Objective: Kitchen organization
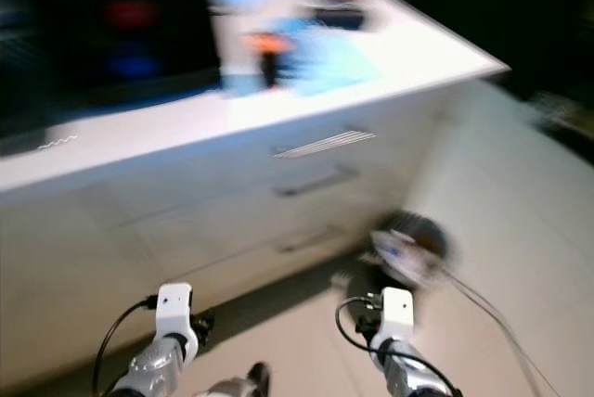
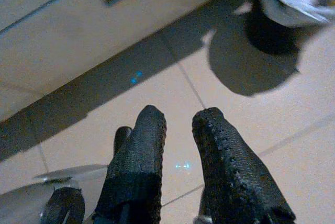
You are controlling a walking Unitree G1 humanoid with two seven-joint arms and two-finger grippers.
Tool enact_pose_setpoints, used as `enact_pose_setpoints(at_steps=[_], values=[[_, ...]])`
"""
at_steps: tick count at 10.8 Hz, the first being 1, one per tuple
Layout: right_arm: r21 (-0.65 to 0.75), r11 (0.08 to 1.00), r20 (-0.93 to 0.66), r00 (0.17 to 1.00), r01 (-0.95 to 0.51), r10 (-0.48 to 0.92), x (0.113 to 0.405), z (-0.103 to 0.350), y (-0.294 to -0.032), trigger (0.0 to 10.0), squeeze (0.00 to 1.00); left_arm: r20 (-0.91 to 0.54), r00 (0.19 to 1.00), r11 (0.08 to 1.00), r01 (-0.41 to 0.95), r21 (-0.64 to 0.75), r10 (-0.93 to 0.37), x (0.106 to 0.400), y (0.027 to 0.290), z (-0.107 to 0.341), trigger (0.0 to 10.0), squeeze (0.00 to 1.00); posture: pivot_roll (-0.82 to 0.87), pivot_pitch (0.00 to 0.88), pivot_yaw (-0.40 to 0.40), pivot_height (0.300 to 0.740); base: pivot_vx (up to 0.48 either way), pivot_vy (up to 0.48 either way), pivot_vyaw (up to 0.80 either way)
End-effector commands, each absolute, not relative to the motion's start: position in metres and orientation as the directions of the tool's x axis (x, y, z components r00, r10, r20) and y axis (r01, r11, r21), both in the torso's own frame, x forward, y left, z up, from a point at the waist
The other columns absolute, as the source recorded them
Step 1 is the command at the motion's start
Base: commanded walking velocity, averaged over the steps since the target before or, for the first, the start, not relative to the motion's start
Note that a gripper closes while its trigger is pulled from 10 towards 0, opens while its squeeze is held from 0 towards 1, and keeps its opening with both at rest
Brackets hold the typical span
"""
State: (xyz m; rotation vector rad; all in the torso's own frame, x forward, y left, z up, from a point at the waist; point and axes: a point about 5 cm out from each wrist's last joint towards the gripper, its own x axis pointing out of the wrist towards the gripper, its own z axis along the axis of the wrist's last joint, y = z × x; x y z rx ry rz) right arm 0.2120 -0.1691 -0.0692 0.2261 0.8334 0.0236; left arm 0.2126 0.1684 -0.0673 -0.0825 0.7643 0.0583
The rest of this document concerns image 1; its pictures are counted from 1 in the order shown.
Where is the white kitchen cabinet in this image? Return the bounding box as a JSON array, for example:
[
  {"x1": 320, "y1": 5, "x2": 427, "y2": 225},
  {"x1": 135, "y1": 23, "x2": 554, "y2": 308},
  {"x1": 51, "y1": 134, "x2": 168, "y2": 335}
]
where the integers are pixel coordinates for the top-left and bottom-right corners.
[{"x1": 0, "y1": 0, "x2": 511, "y2": 391}]

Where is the silver and black robot leg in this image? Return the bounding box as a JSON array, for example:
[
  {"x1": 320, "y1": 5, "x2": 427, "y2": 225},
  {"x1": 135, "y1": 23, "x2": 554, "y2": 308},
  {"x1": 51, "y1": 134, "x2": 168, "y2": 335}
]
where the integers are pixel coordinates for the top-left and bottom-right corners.
[{"x1": 206, "y1": 362, "x2": 270, "y2": 397}]

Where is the round black floor device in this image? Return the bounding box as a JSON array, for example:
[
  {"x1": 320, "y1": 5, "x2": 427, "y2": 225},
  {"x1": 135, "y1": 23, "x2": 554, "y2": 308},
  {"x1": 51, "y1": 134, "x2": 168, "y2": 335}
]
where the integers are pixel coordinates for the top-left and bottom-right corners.
[{"x1": 342, "y1": 210, "x2": 451, "y2": 322}]

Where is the light blue cloth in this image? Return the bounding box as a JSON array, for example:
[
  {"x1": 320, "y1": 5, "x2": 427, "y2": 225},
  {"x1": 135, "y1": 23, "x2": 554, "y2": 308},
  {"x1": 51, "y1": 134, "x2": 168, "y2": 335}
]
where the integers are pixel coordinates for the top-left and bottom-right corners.
[{"x1": 283, "y1": 19, "x2": 383, "y2": 99}]

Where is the black bottle with orange top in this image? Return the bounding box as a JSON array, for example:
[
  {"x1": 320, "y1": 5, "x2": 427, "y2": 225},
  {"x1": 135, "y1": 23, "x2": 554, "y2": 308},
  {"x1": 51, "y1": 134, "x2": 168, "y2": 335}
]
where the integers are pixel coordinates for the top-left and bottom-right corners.
[{"x1": 245, "y1": 32, "x2": 294, "y2": 90}]

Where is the dark bowl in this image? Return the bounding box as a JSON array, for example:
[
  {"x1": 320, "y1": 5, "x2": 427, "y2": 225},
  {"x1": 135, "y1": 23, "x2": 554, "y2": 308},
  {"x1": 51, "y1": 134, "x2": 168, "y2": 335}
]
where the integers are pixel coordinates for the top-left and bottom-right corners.
[{"x1": 310, "y1": 4, "x2": 368, "y2": 32}]

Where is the black appliance with blue screen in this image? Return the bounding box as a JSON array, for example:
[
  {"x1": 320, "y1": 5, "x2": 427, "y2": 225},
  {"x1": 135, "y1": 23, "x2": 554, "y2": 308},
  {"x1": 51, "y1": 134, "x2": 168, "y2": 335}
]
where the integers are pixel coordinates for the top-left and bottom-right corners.
[{"x1": 26, "y1": 0, "x2": 222, "y2": 101}]

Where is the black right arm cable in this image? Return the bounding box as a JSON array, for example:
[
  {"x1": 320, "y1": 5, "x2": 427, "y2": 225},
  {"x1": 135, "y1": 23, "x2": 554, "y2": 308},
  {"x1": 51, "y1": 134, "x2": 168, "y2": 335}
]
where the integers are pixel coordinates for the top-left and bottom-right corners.
[{"x1": 335, "y1": 296, "x2": 465, "y2": 397}]

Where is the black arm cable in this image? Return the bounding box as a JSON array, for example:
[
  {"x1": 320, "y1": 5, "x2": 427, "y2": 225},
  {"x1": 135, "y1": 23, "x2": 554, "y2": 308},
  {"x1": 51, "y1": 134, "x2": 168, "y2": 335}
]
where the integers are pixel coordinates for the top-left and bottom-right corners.
[
  {"x1": 335, "y1": 296, "x2": 465, "y2": 397},
  {"x1": 92, "y1": 296, "x2": 159, "y2": 397}
]

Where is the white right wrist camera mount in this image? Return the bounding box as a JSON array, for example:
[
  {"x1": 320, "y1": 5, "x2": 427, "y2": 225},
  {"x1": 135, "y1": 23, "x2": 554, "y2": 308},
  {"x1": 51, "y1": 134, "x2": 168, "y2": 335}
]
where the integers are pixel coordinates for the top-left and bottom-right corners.
[{"x1": 375, "y1": 287, "x2": 417, "y2": 349}]

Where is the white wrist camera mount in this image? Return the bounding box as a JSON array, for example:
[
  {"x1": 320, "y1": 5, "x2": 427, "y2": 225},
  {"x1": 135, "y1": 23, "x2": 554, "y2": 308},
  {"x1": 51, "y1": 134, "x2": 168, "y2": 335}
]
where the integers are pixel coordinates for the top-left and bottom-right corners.
[
  {"x1": 155, "y1": 282, "x2": 197, "y2": 361},
  {"x1": 375, "y1": 287, "x2": 417, "y2": 349}
]

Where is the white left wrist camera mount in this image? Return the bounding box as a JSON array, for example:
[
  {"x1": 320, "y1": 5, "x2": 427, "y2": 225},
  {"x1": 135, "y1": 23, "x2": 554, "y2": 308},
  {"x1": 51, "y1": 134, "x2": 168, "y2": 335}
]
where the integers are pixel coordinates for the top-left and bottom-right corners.
[{"x1": 155, "y1": 282, "x2": 197, "y2": 361}]

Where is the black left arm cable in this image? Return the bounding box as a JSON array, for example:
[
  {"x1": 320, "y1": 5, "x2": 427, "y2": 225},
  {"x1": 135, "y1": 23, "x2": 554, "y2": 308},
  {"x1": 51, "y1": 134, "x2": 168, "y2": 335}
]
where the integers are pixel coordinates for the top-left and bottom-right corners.
[{"x1": 92, "y1": 296, "x2": 159, "y2": 397}]

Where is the silver drawer handle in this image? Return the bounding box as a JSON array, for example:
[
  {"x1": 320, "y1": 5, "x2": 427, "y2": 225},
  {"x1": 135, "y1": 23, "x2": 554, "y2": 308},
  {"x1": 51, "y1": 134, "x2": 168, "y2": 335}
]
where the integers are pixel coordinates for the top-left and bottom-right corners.
[
  {"x1": 273, "y1": 129, "x2": 377, "y2": 160},
  {"x1": 275, "y1": 224, "x2": 344, "y2": 254},
  {"x1": 274, "y1": 165, "x2": 359, "y2": 199}
]

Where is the thin grey floor cable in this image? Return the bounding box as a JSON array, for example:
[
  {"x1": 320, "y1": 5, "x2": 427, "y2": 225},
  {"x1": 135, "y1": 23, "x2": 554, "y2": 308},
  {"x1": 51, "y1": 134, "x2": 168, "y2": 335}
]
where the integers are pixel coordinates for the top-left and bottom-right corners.
[{"x1": 434, "y1": 265, "x2": 545, "y2": 397}]

